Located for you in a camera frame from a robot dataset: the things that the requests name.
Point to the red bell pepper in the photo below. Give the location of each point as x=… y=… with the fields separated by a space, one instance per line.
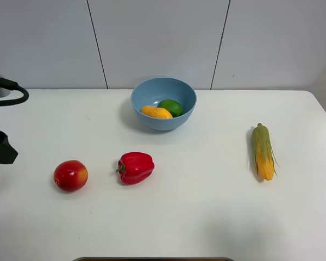
x=134 y=167

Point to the blue plastic bowl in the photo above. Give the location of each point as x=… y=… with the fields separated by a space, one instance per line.
x=153 y=91

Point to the red yellow pomegranate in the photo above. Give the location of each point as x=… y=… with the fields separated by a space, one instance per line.
x=70 y=175

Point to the green lime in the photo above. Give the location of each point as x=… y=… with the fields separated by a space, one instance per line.
x=173 y=107

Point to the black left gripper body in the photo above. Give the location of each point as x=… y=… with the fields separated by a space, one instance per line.
x=7 y=153

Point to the yellow mango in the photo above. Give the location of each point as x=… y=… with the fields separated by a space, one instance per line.
x=156 y=112

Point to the corn cob with husk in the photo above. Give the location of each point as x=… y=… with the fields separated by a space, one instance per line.
x=264 y=158

